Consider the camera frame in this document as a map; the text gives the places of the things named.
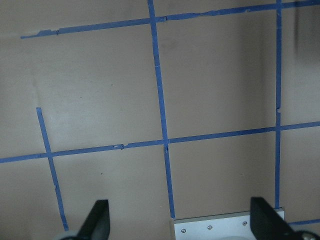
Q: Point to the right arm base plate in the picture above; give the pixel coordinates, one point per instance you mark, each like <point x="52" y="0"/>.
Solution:
<point x="230" y="226"/>

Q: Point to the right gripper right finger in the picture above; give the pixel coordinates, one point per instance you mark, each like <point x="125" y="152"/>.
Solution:
<point x="266" y="223"/>

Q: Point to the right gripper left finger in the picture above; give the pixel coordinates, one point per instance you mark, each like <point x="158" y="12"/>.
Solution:
<point x="97" y="225"/>

